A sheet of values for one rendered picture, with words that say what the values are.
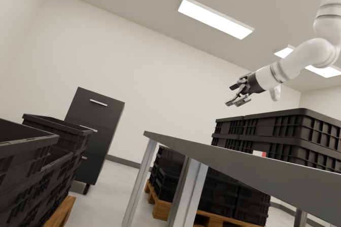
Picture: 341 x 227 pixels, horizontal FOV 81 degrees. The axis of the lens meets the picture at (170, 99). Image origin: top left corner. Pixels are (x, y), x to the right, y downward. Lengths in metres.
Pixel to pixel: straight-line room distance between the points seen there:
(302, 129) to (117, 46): 3.87
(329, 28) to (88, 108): 1.79
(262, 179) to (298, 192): 0.05
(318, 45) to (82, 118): 1.80
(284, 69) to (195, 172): 0.41
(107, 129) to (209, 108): 2.86
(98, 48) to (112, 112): 2.51
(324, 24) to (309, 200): 0.53
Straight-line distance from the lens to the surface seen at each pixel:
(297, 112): 0.85
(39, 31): 4.65
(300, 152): 0.82
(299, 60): 0.67
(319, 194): 0.23
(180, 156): 2.46
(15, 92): 4.46
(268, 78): 0.70
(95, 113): 1.99
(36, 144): 0.57
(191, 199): 0.66
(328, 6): 0.71
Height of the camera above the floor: 0.68
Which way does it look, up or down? 11 degrees up
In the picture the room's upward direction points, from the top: 18 degrees clockwise
